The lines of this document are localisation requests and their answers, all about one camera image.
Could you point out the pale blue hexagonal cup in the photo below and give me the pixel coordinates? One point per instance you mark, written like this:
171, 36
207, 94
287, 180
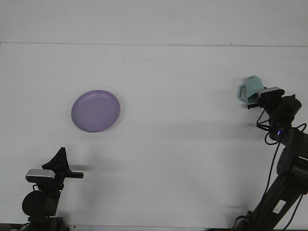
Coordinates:
251, 86

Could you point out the pale purple round plate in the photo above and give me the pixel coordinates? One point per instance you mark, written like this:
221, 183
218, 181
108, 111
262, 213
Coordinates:
95, 111

